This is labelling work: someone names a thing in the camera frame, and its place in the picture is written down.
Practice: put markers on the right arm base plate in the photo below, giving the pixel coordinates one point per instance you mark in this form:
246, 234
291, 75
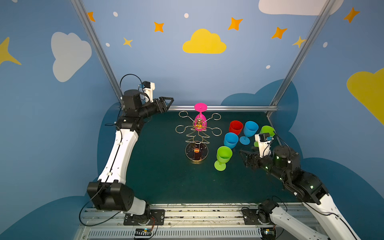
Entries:
255, 216

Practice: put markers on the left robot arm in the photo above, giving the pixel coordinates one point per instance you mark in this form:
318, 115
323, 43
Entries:
110, 192

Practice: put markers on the pink wine glass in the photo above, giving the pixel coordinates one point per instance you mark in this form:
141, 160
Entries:
200, 122

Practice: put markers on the circuit board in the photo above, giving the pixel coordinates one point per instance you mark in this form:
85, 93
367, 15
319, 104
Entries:
268, 234
143, 233

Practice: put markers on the right aluminium frame post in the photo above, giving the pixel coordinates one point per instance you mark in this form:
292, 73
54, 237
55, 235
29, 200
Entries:
304, 50

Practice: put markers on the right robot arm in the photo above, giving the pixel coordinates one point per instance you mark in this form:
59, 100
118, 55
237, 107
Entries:
284, 164

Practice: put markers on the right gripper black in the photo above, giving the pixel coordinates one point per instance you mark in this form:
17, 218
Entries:
252, 160

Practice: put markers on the aluminium front rail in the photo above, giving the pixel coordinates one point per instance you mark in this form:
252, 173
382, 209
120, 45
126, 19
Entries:
191, 222

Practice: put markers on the left aluminium frame post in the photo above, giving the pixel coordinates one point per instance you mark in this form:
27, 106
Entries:
88, 26

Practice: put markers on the blue wine glass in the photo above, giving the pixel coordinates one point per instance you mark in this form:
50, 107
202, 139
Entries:
250, 129
231, 140

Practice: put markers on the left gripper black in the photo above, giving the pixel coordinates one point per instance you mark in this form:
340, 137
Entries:
161, 105

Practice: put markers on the aluminium frame post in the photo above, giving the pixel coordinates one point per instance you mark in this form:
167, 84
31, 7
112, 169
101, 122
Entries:
88, 26
304, 50

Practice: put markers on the red wine glass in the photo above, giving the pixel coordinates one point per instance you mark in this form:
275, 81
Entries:
236, 127

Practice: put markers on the left circuit board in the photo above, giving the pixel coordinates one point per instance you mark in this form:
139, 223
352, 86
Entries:
143, 233

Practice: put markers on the right circuit board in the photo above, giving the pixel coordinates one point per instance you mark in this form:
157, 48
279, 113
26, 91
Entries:
268, 234

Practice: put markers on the back aluminium frame bar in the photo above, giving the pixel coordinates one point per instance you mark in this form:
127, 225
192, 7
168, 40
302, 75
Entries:
227, 108

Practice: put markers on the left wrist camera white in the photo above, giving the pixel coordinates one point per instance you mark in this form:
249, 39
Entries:
148, 88

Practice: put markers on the green wine glass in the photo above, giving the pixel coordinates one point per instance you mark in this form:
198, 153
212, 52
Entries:
224, 154
265, 130

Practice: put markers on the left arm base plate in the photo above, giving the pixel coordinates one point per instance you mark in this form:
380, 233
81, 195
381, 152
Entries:
153, 217

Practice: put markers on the gold wire glass rack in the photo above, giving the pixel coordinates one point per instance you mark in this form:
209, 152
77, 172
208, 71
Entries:
197, 142

